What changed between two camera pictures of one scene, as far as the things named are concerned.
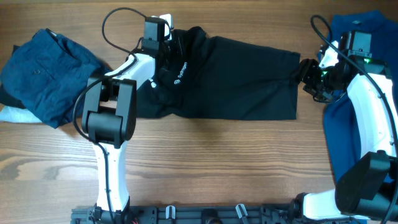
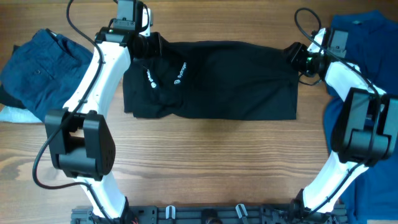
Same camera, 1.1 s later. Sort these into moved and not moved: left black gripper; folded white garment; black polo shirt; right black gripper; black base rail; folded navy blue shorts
Moved: right black gripper; left black gripper
Not moved: black polo shirt; black base rail; folded navy blue shorts; folded white garment
